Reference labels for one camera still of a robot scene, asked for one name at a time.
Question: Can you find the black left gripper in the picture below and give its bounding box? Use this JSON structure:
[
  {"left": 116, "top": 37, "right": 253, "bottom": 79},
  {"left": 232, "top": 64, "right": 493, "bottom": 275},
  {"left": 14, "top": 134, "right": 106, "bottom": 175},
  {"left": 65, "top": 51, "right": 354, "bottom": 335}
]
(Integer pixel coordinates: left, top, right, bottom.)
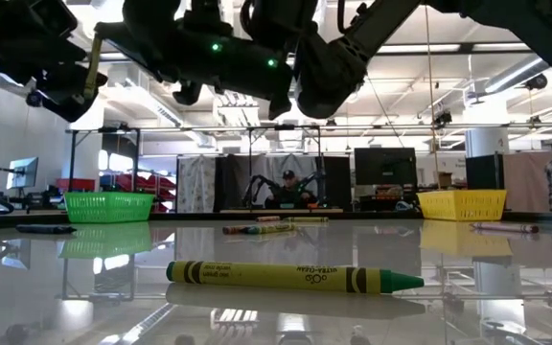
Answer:
[{"left": 0, "top": 0, "right": 109, "bottom": 124}]

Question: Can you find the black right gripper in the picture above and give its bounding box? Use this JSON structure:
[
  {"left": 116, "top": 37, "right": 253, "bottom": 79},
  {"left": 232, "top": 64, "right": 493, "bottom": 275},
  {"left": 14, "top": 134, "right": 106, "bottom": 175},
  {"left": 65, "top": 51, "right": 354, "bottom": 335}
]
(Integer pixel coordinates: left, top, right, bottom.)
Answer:
[{"left": 93, "top": 20, "right": 297, "bottom": 122}]

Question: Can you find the black ceiling spotlight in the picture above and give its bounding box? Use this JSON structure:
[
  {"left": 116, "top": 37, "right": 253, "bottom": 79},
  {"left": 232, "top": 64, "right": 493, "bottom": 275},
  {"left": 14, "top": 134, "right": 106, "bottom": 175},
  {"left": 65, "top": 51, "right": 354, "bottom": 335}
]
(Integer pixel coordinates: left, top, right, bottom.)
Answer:
[
  {"left": 432, "top": 109, "right": 453, "bottom": 128},
  {"left": 524, "top": 73, "right": 549, "bottom": 92},
  {"left": 25, "top": 89, "right": 46, "bottom": 108}
]

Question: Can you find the grey curtain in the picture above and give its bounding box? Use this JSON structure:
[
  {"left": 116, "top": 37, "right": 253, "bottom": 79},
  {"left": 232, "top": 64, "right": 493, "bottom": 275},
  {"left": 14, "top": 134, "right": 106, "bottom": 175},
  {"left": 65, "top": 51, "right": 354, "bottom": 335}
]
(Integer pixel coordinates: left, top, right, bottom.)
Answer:
[{"left": 251, "top": 153, "right": 323, "bottom": 202}]

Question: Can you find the black curtain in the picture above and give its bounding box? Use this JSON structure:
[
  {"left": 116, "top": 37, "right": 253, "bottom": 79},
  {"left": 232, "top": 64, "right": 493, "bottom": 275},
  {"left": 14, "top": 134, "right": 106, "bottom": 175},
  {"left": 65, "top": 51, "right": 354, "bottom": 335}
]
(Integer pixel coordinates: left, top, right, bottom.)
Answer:
[{"left": 213, "top": 153, "right": 253, "bottom": 214}]

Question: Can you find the red storage bin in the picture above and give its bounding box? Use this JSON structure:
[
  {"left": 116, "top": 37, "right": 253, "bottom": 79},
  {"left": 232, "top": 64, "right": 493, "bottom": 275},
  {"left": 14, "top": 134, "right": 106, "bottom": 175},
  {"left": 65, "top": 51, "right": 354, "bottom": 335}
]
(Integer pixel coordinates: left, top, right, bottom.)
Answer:
[{"left": 55, "top": 177, "right": 96, "bottom": 193}]

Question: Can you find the white patterned curtain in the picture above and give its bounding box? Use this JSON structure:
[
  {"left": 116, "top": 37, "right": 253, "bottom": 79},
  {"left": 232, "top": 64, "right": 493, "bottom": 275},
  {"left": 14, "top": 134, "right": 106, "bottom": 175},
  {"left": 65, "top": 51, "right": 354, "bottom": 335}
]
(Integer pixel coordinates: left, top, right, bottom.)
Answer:
[{"left": 176, "top": 155, "right": 217, "bottom": 214}]

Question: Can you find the small computer monitor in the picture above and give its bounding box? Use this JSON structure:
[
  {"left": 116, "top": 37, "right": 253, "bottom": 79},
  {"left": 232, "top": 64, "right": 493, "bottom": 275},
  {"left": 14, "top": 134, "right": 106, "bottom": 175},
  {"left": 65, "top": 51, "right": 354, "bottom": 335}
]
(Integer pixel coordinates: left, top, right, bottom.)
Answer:
[{"left": 6, "top": 156, "right": 39, "bottom": 191}]

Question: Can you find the wooden background table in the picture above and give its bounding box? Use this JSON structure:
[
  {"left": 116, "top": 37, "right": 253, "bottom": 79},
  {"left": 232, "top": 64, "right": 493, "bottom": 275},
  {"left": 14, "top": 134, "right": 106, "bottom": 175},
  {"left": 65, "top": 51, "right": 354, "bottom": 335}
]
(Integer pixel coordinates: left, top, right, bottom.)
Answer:
[{"left": 218, "top": 207, "right": 344, "bottom": 215}]

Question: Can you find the rack with red bins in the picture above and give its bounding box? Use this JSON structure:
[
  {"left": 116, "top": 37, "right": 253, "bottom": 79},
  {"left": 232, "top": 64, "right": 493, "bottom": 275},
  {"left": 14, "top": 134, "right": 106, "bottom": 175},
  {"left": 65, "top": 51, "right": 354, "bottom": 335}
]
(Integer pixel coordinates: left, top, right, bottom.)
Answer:
[{"left": 99, "top": 172, "right": 177, "bottom": 214}]

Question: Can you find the green plastic basket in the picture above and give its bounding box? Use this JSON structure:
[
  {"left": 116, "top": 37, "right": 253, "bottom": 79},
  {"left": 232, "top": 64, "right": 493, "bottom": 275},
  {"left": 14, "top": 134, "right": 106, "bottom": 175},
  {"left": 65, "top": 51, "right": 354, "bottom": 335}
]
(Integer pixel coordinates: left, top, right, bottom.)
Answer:
[{"left": 63, "top": 191, "right": 156, "bottom": 224}]

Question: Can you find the black panel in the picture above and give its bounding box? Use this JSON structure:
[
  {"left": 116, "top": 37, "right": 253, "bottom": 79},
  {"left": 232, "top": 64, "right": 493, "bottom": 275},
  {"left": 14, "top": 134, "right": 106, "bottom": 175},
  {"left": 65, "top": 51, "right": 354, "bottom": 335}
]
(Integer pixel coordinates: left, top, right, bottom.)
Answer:
[{"left": 321, "top": 155, "right": 353, "bottom": 212}]

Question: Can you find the dark crayon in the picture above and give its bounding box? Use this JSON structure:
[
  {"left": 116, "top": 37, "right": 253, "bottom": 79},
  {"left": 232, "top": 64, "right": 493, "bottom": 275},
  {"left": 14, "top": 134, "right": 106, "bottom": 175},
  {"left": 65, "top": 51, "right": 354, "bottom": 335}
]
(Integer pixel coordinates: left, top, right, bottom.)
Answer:
[{"left": 15, "top": 223, "right": 79, "bottom": 236}]

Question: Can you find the large black monitor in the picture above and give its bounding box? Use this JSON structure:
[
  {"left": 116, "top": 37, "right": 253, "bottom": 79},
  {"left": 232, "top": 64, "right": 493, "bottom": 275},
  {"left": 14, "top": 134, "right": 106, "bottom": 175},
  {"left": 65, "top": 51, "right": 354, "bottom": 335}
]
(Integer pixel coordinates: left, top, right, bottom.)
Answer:
[{"left": 354, "top": 147, "right": 418, "bottom": 187}]

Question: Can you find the overhead beam with light strips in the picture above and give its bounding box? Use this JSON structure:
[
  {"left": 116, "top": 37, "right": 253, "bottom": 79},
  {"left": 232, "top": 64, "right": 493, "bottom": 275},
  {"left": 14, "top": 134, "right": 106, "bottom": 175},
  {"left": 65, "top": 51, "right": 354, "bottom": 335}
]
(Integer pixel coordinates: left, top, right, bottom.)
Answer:
[{"left": 376, "top": 41, "right": 536, "bottom": 55}]

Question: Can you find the yellow plastic basket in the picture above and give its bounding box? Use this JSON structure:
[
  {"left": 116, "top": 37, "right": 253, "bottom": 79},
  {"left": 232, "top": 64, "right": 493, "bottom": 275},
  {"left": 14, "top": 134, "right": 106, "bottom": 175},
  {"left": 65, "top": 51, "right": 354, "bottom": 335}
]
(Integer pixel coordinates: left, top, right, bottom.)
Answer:
[{"left": 417, "top": 189, "right": 508, "bottom": 222}]

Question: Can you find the white column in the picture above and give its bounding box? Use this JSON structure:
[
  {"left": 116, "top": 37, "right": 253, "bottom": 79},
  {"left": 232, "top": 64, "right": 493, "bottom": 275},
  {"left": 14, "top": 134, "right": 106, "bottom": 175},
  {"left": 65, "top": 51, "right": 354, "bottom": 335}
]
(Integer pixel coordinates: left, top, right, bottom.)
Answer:
[{"left": 465, "top": 126, "right": 511, "bottom": 159}]

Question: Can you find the black partition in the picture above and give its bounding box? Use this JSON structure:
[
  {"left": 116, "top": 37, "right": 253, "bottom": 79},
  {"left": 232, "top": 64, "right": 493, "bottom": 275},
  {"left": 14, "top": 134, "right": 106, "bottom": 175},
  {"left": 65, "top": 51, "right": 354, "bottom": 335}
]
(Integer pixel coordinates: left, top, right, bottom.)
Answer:
[{"left": 465, "top": 152, "right": 506, "bottom": 192}]

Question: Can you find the red crayon pale wrapper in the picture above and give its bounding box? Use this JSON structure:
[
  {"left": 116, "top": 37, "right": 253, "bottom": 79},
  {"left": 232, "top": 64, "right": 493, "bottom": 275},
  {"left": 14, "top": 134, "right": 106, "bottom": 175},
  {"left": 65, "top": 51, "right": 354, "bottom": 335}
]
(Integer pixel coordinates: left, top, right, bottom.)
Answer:
[{"left": 470, "top": 221, "right": 541, "bottom": 235}]

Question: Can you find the tan partition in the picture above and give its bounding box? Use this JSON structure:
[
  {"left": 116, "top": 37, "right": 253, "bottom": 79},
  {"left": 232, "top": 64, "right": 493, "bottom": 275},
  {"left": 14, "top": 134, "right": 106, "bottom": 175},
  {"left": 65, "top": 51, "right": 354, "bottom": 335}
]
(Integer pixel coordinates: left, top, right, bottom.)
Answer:
[{"left": 503, "top": 151, "right": 552, "bottom": 213}]

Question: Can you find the black metal cell frame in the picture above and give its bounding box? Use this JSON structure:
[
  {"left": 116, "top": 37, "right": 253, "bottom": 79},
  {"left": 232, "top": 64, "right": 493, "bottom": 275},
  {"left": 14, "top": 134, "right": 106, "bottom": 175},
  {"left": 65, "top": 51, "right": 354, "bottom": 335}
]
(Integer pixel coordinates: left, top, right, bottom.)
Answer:
[{"left": 67, "top": 122, "right": 552, "bottom": 215}]

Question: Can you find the black aluminium table frame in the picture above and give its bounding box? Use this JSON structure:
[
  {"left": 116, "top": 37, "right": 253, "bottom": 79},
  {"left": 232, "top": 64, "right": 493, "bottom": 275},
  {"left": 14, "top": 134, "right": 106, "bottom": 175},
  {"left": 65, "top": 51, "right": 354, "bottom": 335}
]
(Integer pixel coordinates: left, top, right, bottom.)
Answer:
[{"left": 0, "top": 210, "right": 552, "bottom": 230}]

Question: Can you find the thin hanging rope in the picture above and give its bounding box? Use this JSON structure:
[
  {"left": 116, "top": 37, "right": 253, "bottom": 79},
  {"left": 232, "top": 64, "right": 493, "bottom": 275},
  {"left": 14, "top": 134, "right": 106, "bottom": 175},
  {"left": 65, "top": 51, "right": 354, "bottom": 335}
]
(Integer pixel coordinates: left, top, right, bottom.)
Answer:
[{"left": 423, "top": 4, "right": 443, "bottom": 191}]

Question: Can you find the slanted silver duct pipe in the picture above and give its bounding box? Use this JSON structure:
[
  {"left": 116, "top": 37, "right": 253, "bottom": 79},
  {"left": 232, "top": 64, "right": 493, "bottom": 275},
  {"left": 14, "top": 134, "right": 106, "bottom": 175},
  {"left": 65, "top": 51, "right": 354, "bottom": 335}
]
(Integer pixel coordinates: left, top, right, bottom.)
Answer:
[{"left": 484, "top": 55, "right": 552, "bottom": 95}]

